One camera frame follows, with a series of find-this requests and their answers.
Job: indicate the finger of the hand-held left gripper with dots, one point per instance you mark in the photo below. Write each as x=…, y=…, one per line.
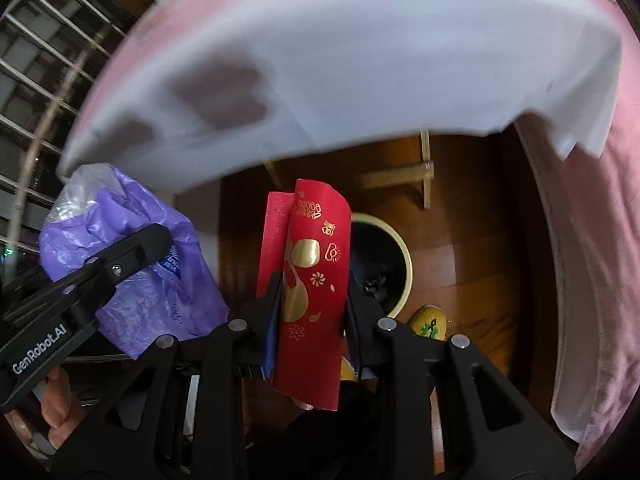
x=127, y=260

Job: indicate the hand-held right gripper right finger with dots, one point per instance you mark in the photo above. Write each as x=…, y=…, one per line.
x=353, y=332

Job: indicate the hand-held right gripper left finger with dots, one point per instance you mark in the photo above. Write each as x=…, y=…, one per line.
x=272, y=332

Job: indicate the purple plastic bag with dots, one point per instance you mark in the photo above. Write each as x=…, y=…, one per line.
x=150, y=280

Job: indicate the red envelope with gold print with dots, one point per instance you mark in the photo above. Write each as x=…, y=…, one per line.
x=312, y=285

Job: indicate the black bin with yellow rim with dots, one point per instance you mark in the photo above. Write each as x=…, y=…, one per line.
x=385, y=265

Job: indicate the clear plastic bag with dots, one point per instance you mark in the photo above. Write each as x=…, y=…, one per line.
x=80, y=192

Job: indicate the plain red glitter envelope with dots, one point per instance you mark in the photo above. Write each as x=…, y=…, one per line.
x=274, y=240

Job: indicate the person's left hand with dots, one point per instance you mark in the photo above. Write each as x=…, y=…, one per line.
x=59, y=400

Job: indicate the yellow knitted slipper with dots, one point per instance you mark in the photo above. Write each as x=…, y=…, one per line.
x=429, y=324
x=347, y=370

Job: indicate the pink blanket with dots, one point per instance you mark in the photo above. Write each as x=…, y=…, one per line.
x=595, y=220

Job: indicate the printed cartoon bed sheet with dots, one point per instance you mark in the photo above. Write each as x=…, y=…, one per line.
x=350, y=60

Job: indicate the wooden stool frame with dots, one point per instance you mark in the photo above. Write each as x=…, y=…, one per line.
x=405, y=172

